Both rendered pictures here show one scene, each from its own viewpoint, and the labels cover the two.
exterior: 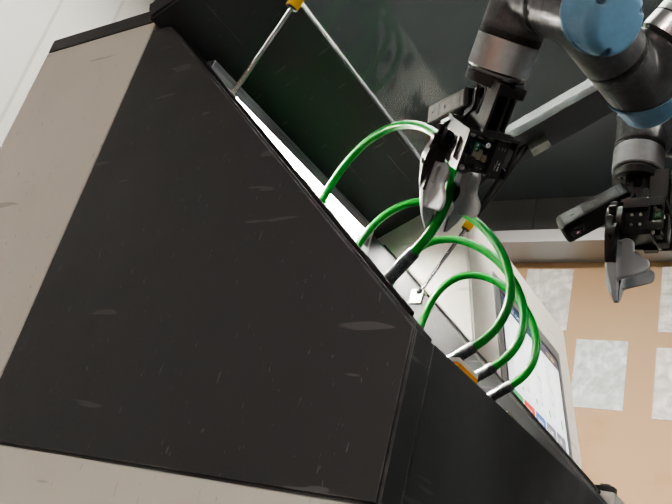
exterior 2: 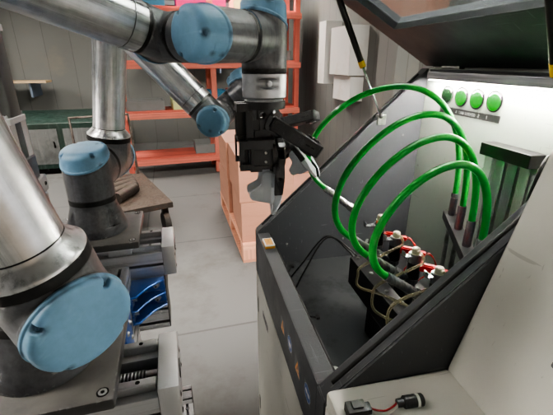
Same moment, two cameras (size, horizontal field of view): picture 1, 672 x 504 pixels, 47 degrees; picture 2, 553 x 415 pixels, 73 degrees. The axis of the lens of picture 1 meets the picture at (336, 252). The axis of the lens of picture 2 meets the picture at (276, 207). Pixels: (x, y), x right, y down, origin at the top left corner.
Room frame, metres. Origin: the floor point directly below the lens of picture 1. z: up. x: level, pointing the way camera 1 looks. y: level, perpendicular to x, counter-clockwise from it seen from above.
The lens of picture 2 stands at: (1.43, -0.91, 1.47)
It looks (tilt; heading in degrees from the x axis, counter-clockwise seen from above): 22 degrees down; 130
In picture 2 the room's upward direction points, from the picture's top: straight up
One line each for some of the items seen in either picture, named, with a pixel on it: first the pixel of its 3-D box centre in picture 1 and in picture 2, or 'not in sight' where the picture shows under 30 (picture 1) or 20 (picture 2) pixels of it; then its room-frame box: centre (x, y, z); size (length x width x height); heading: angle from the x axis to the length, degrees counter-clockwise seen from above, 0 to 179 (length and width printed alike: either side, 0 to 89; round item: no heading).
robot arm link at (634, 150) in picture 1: (638, 166); (264, 87); (0.99, -0.42, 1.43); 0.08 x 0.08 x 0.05
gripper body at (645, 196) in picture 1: (639, 209); (260, 135); (0.99, -0.42, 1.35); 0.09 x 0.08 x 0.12; 52
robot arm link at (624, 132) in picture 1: (643, 124); (262, 36); (0.99, -0.42, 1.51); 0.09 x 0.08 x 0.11; 90
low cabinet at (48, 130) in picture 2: not in sight; (53, 138); (-4.85, 1.29, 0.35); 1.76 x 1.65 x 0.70; 55
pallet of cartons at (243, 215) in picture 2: not in sight; (275, 183); (-0.68, 1.61, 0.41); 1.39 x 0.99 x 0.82; 140
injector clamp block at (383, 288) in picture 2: not in sight; (395, 315); (1.18, -0.17, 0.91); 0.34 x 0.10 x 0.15; 142
